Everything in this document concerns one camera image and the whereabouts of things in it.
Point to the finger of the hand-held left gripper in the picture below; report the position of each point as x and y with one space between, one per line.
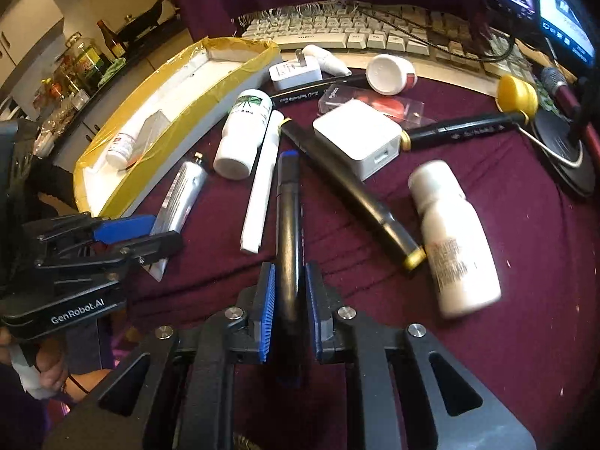
154 246
122 229

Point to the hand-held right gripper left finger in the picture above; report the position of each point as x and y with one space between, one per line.
267 309

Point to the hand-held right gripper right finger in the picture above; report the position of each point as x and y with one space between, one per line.
313 311

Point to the silver metal tube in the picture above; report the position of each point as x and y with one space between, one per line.
180 192

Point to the blue-capped black marker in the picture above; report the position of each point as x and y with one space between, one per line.
288 225

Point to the white box with yellow tape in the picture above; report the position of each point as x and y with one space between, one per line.
187 70

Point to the person's left hand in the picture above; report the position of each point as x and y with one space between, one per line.
54 370

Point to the small white red-label bottle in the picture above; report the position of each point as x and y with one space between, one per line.
121 147

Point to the long white stick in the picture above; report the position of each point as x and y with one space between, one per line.
260 187

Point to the curved black pen yellow tip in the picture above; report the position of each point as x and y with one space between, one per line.
347 187

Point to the white bottle green leaf label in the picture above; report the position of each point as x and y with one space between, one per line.
236 145

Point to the large white plastic bottle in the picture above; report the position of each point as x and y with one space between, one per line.
450 243

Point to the glass jar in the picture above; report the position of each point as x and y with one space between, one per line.
86 63

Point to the white square power adapter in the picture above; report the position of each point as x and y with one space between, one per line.
356 129

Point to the brown glass bottle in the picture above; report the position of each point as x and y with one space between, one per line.
112 40

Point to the thin black printed pen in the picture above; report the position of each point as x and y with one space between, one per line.
300 95

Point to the black pan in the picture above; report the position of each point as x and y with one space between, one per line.
145 18

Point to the white charger plug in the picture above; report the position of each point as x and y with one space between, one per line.
293 72

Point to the clear package red candle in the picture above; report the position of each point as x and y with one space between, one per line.
398 105

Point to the white bottle red band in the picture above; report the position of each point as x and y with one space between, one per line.
386 72

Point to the small white nozzle bottle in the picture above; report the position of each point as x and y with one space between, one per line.
323 58

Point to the beige computer keyboard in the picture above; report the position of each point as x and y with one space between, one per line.
375 33

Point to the black microphone stand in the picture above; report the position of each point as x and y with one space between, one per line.
558 145

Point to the yellow round container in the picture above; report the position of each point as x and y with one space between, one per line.
515 93

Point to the green blister pack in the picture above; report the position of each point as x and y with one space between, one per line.
546 98

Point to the dark red microphone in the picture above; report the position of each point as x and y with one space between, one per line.
560 86

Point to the computer monitor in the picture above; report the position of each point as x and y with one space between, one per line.
567 14

